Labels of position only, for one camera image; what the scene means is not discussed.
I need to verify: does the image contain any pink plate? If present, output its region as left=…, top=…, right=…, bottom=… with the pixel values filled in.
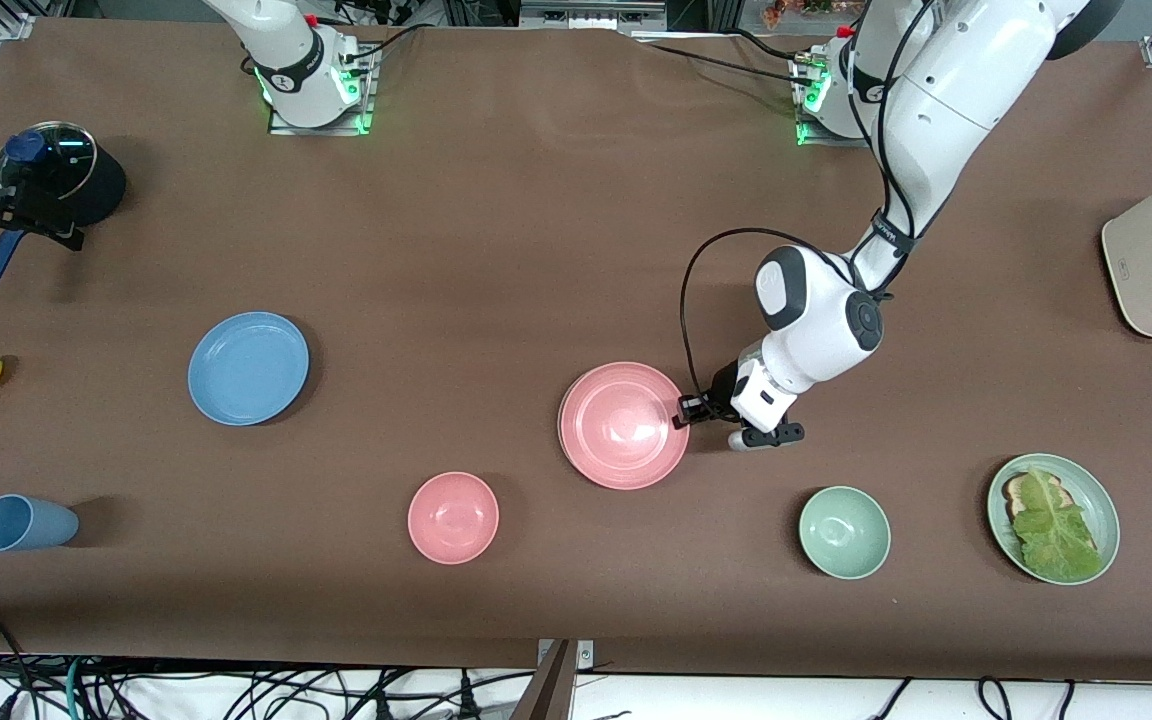
left=557, top=362, right=691, bottom=491

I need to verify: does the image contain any blue plate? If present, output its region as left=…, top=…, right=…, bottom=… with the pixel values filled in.
left=187, top=312, right=310, bottom=427

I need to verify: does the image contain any glass lid blue knob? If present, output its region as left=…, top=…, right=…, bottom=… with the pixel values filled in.
left=0, top=121, right=99, bottom=206

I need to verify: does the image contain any small green bowl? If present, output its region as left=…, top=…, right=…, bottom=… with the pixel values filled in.
left=799, top=486, right=892, bottom=580

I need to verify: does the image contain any small pink bowl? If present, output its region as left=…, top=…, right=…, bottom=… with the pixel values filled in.
left=407, top=472, right=500, bottom=565

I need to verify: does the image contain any toast bread slice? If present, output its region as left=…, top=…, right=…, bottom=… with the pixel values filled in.
left=1002, top=473, right=1067, bottom=521

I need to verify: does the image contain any blue cup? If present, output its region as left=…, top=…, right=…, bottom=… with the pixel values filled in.
left=0, top=494, right=80, bottom=553

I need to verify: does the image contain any dark support beam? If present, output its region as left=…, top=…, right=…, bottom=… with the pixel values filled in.
left=506, top=640, right=577, bottom=720

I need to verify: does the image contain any green lettuce leaf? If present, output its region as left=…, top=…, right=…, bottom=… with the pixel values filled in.
left=1011, top=467, right=1104, bottom=583

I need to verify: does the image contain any green plate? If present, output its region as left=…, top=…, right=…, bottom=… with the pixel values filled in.
left=986, top=454, right=1121, bottom=586

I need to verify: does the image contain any brown table cover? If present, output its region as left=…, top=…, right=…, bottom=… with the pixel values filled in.
left=0, top=15, right=1152, bottom=683

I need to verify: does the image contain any colourful toy food heap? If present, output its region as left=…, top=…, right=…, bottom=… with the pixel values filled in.
left=762, top=0, right=862, bottom=26

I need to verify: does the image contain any black pot blue handle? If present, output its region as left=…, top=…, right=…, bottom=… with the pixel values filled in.
left=0, top=135, right=127, bottom=296

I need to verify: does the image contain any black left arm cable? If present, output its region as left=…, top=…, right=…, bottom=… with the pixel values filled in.
left=679, top=0, right=942, bottom=401

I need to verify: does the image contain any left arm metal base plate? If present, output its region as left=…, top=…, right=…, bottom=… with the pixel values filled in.
left=794, top=55, right=877, bottom=149

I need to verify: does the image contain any small metal table bracket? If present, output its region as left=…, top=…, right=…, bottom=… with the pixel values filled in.
left=536, top=640, right=595, bottom=669

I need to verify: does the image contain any black left base cable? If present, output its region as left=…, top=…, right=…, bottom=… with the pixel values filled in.
left=636, top=40, right=817, bottom=88

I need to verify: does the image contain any black base cable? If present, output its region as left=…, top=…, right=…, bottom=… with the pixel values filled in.
left=341, top=22, right=437, bottom=63
left=636, top=40, right=817, bottom=88

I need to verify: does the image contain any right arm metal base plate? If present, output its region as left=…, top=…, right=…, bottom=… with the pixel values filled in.
left=268, top=45, right=377, bottom=136

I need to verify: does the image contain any black right base cable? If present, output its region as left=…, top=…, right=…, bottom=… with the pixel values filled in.
left=341, top=22, right=437, bottom=63

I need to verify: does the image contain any grey metal frame bar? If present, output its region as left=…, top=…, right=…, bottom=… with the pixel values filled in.
left=519, top=0, right=669, bottom=31

